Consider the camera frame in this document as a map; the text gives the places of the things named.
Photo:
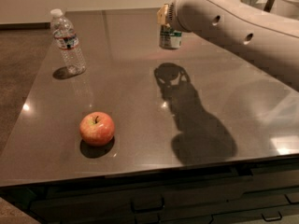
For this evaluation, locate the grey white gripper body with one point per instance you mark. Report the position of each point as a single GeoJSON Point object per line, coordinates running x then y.
{"type": "Point", "coordinates": [173, 15]}

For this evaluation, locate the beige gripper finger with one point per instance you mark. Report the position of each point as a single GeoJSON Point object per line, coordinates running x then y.
{"type": "Point", "coordinates": [162, 15]}

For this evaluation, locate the white green 7up can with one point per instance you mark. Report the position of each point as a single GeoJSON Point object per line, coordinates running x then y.
{"type": "Point", "coordinates": [169, 38]}

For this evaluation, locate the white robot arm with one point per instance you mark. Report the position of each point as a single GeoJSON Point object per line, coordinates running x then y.
{"type": "Point", "coordinates": [266, 40]}

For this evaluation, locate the dark upright board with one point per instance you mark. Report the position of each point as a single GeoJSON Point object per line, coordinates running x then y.
{"type": "Point", "coordinates": [269, 6]}

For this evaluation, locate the clear plastic water bottle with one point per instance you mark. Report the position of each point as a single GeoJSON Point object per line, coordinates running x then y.
{"type": "Point", "coordinates": [66, 38]}

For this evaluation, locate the white cup with lid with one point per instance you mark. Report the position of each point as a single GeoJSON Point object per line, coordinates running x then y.
{"type": "Point", "coordinates": [288, 8]}

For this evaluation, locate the red yellow apple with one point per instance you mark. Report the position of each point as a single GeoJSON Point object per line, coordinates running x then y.
{"type": "Point", "coordinates": [97, 129]}

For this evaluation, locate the dark drawer cabinet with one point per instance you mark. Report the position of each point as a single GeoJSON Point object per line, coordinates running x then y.
{"type": "Point", "coordinates": [222, 194]}

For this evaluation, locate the black drawer handle left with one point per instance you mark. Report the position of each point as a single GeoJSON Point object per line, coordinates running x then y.
{"type": "Point", "coordinates": [147, 203]}

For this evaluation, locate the black drawer handle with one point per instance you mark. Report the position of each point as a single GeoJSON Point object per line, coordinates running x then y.
{"type": "Point", "coordinates": [147, 203]}
{"type": "Point", "coordinates": [272, 216]}

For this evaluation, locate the black drawer handle right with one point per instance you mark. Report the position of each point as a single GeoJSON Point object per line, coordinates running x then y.
{"type": "Point", "coordinates": [272, 216]}

